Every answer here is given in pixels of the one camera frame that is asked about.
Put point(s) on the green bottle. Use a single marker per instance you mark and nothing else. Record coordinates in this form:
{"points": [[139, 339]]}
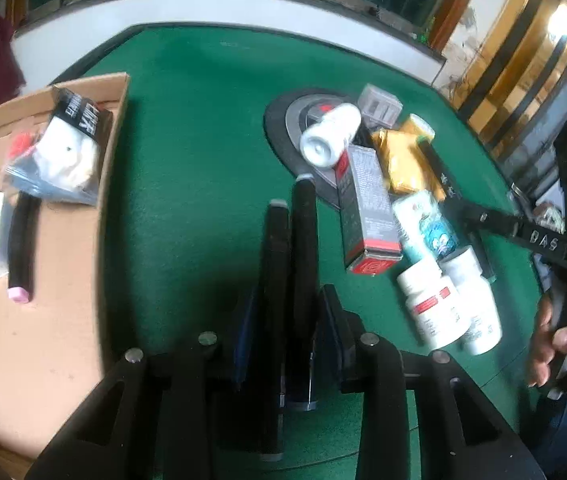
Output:
{"points": [[424, 32]]}

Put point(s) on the cartoon print tissue pack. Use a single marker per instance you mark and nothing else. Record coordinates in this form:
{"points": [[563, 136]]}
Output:
{"points": [[426, 230]]}

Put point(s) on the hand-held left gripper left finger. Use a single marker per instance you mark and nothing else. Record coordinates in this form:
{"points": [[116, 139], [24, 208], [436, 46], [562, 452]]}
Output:
{"points": [[244, 350]]}

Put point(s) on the yellow white small jar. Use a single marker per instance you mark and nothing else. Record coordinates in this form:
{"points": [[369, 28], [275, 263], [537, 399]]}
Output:
{"points": [[421, 125]]}

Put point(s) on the white plastic bottle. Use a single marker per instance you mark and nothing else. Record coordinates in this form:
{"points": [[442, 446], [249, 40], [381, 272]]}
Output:
{"points": [[328, 135]]}

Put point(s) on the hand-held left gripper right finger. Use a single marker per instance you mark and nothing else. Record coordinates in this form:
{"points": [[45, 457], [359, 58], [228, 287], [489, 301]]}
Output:
{"points": [[331, 325]]}

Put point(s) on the gold black striped door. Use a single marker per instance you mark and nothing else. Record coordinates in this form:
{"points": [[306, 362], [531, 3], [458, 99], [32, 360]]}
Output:
{"points": [[518, 50]]}

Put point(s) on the grey red carton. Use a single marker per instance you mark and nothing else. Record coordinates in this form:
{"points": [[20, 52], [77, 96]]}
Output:
{"points": [[366, 210]]}

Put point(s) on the black slim stick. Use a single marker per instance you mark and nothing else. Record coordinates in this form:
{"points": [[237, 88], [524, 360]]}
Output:
{"points": [[441, 180]]}

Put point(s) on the clear plastic box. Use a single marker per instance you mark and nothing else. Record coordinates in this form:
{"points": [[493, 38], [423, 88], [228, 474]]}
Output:
{"points": [[381, 105]]}

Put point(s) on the black tube pink cap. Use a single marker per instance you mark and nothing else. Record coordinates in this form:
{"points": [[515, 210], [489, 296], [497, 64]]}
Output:
{"points": [[22, 245]]}

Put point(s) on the clear bag white contents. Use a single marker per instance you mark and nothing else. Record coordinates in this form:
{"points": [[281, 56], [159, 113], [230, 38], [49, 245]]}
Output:
{"points": [[71, 155]]}

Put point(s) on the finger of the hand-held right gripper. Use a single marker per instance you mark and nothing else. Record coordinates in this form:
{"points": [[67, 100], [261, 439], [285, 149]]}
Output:
{"points": [[523, 237]]}

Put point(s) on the cardboard box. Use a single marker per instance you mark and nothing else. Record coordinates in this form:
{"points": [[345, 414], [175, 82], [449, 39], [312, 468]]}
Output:
{"points": [[23, 360]]}

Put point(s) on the person's right hand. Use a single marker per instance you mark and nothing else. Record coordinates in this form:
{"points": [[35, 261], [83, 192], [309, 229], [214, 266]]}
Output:
{"points": [[541, 340]]}

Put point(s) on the plain white pill bottle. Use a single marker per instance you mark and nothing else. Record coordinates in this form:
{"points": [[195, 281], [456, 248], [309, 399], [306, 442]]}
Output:
{"points": [[481, 310]]}

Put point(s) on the white pill bottle red label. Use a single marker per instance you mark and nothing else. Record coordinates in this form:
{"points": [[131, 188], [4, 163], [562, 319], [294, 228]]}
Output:
{"points": [[431, 305]]}

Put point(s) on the metal table edge fitting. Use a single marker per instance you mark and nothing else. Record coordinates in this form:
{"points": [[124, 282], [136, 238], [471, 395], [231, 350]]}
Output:
{"points": [[520, 195]]}

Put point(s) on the yellow packet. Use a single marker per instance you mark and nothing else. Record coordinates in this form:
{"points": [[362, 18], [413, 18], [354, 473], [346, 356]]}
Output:
{"points": [[406, 165]]}

